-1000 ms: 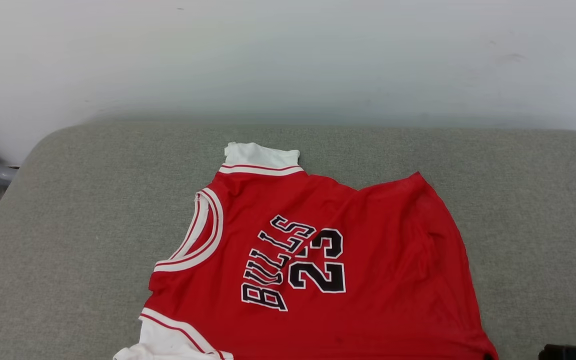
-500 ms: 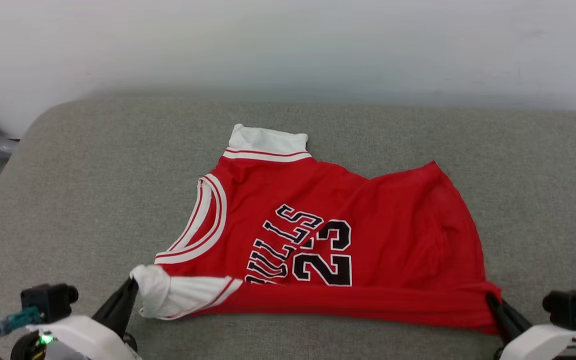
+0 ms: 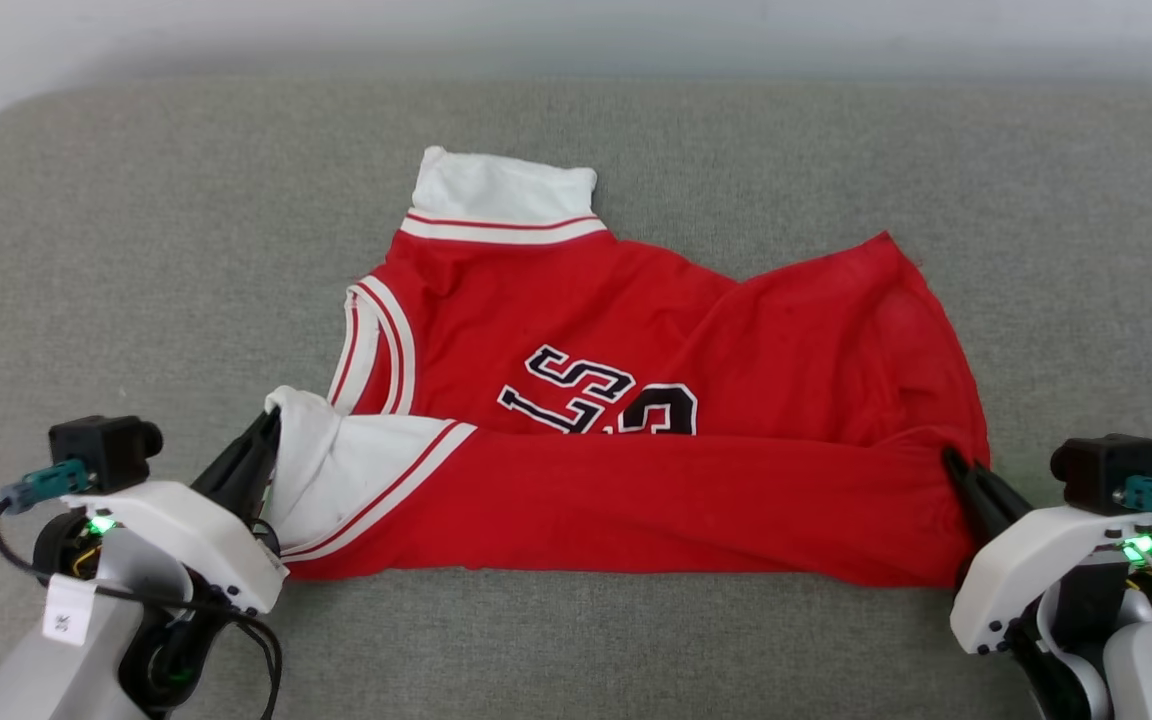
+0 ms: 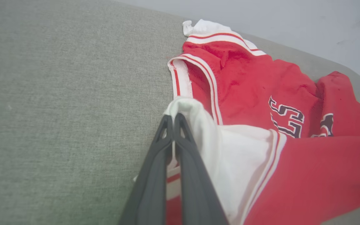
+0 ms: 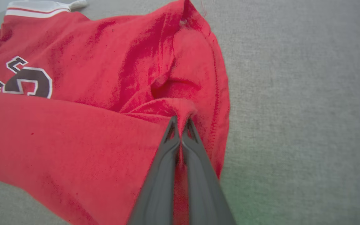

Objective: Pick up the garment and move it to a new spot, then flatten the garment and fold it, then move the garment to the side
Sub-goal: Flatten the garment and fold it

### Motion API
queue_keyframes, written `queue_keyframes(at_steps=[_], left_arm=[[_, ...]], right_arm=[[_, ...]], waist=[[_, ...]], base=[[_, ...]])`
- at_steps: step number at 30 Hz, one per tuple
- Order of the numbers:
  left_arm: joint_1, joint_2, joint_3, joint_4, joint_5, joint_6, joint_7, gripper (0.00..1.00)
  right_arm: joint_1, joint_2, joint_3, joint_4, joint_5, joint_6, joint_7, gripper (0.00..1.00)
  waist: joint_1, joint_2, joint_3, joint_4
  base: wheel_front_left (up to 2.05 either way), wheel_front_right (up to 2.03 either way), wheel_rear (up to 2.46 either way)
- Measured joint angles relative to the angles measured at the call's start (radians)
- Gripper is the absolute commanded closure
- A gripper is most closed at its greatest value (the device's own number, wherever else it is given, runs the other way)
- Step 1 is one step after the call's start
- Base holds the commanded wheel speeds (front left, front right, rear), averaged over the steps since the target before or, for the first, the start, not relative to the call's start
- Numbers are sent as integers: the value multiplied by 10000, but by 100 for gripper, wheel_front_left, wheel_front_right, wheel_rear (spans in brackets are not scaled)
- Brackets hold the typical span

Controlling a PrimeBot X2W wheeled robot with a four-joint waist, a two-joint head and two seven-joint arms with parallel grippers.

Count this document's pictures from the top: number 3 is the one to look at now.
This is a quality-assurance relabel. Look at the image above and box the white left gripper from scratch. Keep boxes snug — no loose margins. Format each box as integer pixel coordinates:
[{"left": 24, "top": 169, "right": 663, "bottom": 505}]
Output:
[{"left": 61, "top": 407, "right": 290, "bottom": 614}]

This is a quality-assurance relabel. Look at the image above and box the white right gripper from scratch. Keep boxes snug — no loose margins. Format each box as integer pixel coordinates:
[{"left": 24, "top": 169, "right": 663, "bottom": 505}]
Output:
[{"left": 940, "top": 446, "right": 1152, "bottom": 657}]

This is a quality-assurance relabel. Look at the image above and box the red white basketball jersey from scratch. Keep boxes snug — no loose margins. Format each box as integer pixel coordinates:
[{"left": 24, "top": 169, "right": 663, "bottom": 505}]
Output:
[{"left": 261, "top": 146, "right": 993, "bottom": 589}]

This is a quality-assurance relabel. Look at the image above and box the white paper label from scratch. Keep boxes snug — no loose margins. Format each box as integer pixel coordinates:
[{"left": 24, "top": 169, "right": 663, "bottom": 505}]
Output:
[{"left": 41, "top": 572, "right": 98, "bottom": 647}]

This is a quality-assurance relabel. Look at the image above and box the grey fabric sofa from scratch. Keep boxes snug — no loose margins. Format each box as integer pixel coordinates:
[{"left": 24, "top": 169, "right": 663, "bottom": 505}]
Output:
[{"left": 0, "top": 78, "right": 1152, "bottom": 720}]

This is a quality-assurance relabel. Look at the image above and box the teal left camera connector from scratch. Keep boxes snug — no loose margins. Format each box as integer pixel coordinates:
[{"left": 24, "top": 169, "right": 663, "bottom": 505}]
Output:
[{"left": 0, "top": 458, "right": 99, "bottom": 515}]

